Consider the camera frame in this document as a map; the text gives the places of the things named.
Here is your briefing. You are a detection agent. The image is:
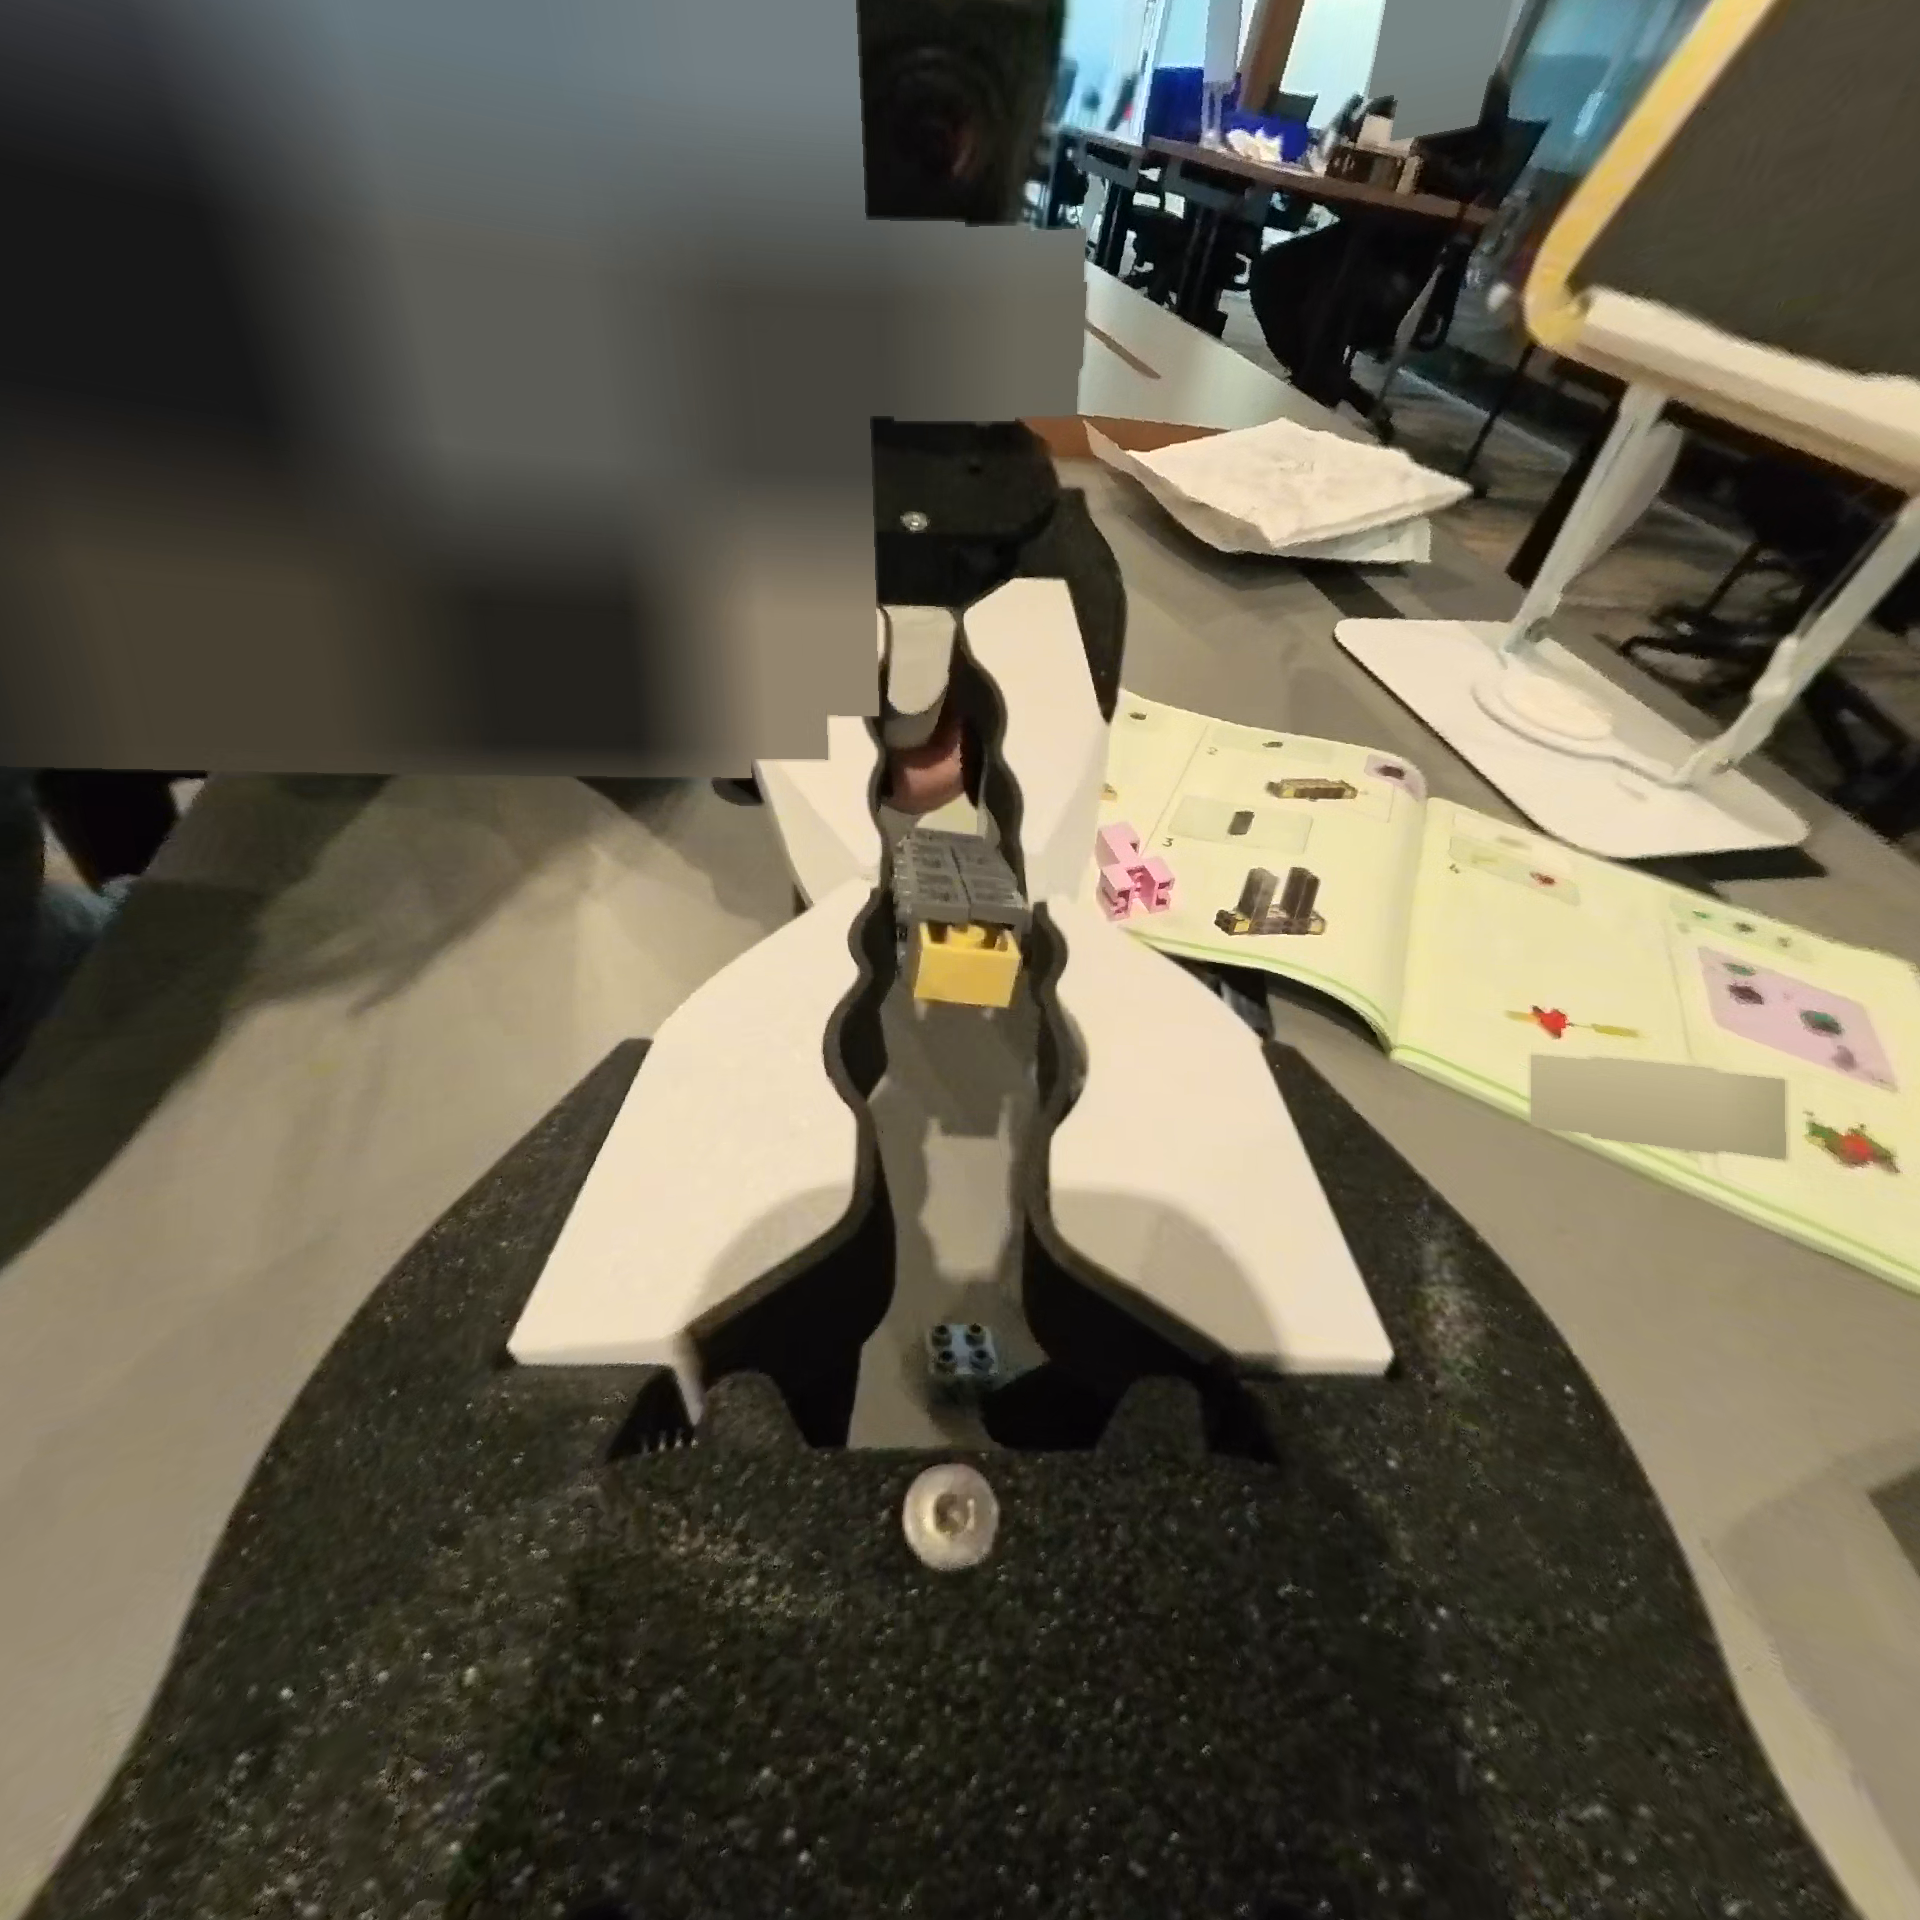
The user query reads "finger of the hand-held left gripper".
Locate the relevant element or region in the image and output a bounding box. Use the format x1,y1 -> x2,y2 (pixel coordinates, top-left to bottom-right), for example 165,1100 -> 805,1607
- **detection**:
958,502 -> 1132,911
756,716 -> 901,919

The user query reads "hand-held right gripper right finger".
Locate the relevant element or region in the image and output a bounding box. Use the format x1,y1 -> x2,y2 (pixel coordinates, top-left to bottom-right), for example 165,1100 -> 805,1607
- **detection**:
1021,898 -> 1397,1377

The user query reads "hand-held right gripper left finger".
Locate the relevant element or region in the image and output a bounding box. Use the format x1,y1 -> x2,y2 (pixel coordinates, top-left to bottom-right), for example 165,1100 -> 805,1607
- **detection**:
508,882 -> 908,1370

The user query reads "grey toy plate brick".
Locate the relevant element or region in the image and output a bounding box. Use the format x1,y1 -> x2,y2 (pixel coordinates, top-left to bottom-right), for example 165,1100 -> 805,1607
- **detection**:
889,825 -> 1037,927

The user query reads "pink toy brick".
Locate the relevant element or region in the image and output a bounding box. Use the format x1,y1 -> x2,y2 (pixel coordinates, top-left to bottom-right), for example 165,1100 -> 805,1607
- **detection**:
1090,817 -> 1186,924

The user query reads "yellow toy brick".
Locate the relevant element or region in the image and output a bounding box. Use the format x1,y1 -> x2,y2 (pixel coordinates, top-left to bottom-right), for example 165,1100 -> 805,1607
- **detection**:
909,919 -> 1029,1010

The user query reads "pale neighbouring table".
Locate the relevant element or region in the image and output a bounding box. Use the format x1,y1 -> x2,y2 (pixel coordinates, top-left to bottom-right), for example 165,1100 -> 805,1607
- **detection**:
1080,261 -> 1351,429

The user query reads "white paper bag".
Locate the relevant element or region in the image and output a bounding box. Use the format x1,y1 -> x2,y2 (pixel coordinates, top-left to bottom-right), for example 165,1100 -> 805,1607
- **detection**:
1083,417 -> 1479,569

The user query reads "green instruction booklet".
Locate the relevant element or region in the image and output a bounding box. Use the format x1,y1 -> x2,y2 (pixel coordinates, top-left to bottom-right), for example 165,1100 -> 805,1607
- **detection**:
1103,685 -> 1920,1302

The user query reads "long dark wooden table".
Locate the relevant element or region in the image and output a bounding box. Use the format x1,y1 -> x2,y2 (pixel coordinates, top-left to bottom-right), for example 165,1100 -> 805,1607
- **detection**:
1075,120 -> 1518,324

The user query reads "white metal stand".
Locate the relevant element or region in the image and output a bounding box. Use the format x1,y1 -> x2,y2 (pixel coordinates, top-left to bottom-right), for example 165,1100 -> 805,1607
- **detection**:
1331,288 -> 1920,863

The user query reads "dark board with wooden rim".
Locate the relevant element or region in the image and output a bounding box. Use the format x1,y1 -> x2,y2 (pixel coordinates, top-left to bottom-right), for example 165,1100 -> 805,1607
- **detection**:
1518,0 -> 1920,384

